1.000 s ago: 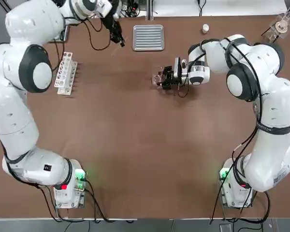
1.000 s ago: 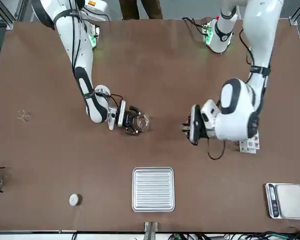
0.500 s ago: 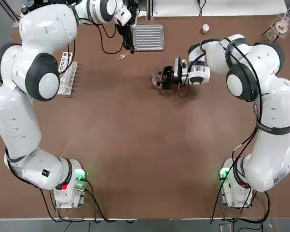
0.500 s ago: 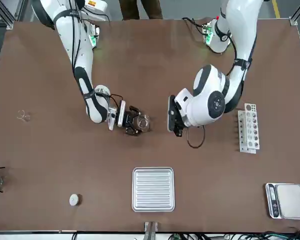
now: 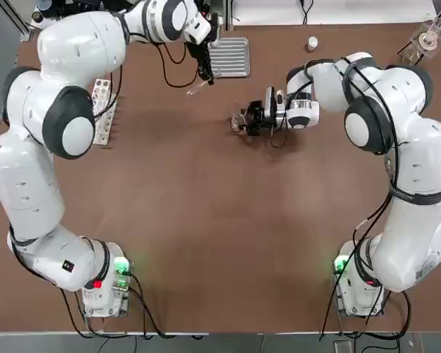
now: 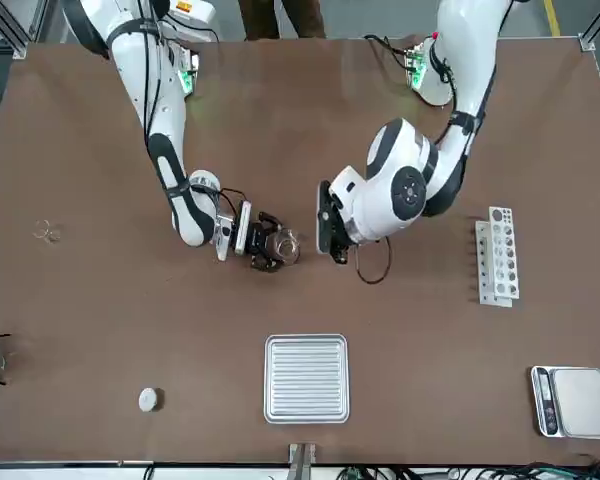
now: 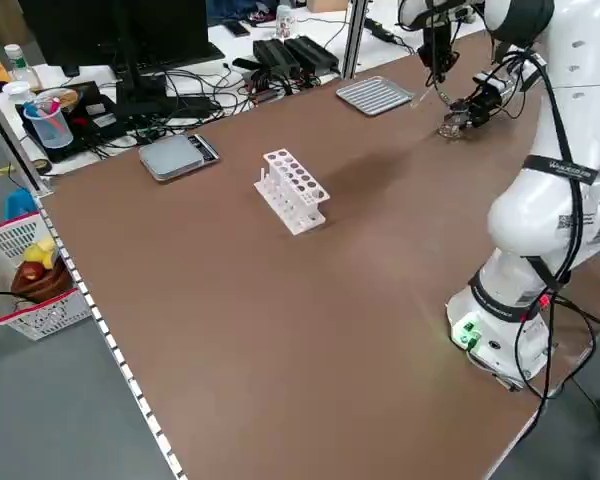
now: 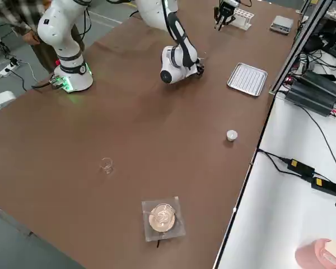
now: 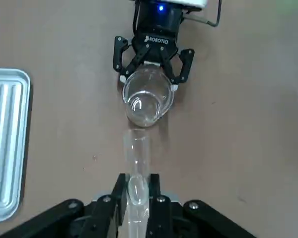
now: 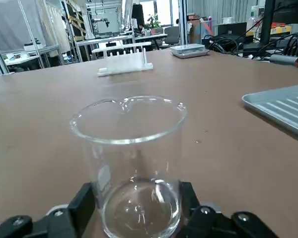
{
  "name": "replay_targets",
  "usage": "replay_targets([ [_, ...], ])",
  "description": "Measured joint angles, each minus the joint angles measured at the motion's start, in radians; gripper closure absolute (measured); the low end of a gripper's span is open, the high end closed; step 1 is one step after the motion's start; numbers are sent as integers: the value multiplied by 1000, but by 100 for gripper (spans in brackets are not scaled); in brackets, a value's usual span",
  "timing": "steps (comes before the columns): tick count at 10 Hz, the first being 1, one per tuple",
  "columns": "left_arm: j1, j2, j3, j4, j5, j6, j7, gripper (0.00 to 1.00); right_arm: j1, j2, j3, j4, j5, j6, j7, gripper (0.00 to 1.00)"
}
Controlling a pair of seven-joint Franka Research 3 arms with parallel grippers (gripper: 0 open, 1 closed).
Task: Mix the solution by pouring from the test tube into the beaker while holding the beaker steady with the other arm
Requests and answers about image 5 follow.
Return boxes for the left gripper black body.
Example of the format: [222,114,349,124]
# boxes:
[186,40,211,69]

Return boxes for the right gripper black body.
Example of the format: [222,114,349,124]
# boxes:
[259,105,277,130]

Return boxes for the tall glass beaker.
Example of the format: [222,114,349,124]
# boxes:
[230,108,251,132]

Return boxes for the glass test tube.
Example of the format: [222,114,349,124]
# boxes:
[185,81,209,97]

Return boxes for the white test tube rack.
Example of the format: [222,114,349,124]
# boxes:
[90,77,118,145]

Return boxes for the ribbed metal tray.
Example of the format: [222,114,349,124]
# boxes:
[205,36,251,79]

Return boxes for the glass burner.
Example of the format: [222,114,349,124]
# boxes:
[401,50,423,66]

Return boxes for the round glass flask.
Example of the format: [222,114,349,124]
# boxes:
[417,18,441,51]

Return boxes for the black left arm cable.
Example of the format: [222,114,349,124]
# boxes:
[157,32,207,88]

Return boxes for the aluminium frame post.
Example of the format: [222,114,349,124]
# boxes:
[222,0,234,32]

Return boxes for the black right base cable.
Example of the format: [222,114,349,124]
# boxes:
[318,257,412,341]

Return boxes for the black base cable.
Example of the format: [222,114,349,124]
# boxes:
[318,257,412,341]
[126,270,207,339]

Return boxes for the black left base cable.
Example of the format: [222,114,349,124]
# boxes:
[126,270,207,339]

